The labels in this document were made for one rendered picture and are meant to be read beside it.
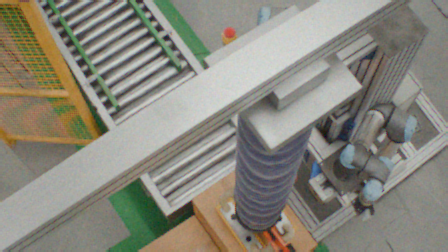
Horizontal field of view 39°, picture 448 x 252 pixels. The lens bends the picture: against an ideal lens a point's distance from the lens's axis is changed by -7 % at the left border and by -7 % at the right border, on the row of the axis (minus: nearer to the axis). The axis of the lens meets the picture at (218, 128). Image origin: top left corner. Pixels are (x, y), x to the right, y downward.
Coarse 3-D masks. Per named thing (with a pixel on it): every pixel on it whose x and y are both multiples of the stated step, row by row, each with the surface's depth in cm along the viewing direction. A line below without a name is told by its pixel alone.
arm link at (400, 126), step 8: (392, 112) 298; (400, 112) 299; (392, 120) 297; (400, 120) 297; (408, 120) 296; (416, 120) 298; (384, 128) 302; (392, 128) 299; (400, 128) 297; (408, 128) 296; (392, 136) 303; (400, 136) 300; (408, 136) 297; (384, 144) 313; (392, 144) 309; (400, 144) 311; (376, 152) 323; (384, 152) 315; (392, 152) 314; (360, 176) 335; (368, 176) 332
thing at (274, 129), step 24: (264, 24) 178; (240, 48) 175; (336, 72) 173; (264, 96) 171; (312, 96) 171; (336, 96) 171; (264, 120) 169; (288, 120) 169; (312, 120) 169; (264, 144) 169
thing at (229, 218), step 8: (232, 200) 346; (216, 208) 345; (232, 208) 344; (224, 216) 343; (232, 216) 341; (232, 232) 341; (248, 232) 340; (240, 240) 339; (248, 240) 336; (256, 240) 339; (248, 248) 337
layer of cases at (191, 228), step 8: (192, 216) 398; (184, 224) 396; (192, 224) 396; (200, 224) 396; (168, 232) 394; (176, 232) 394; (184, 232) 394; (192, 232) 394; (200, 232) 394; (160, 240) 393; (168, 240) 393; (176, 240) 393; (184, 240) 393; (192, 240) 393; (200, 240) 392; (208, 240) 392; (144, 248) 391; (152, 248) 391; (160, 248) 391; (168, 248) 391; (176, 248) 391; (184, 248) 391; (192, 248) 391; (200, 248) 391; (208, 248) 391; (216, 248) 391
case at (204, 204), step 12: (228, 180) 363; (204, 192) 361; (216, 192) 361; (192, 204) 370; (204, 204) 359; (216, 204) 359; (204, 216) 357; (216, 216) 357; (216, 228) 354; (228, 228) 354; (300, 228) 354; (216, 240) 377; (228, 240) 352; (264, 240) 352; (300, 240) 351; (312, 240) 351
